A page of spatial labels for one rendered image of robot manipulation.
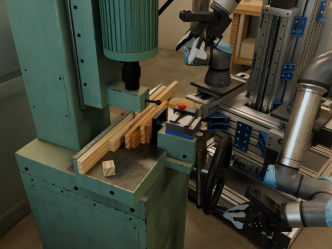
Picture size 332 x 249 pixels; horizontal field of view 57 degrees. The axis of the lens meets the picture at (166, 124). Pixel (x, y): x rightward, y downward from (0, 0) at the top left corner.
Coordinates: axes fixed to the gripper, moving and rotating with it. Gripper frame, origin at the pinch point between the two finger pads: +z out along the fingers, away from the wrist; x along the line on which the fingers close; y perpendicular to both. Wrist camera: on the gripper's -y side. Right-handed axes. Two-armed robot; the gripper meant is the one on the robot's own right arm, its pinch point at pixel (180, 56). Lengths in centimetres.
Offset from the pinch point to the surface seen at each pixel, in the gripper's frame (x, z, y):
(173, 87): 25.5, 15.7, 17.9
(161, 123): -7.4, 22.1, 5.8
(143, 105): -5.0, 20.3, -3.0
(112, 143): -12.5, 34.4, -7.4
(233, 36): 225, -32, 145
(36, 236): 37, 137, 9
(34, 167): 3, 65, -21
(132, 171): -23.6, 35.0, -1.5
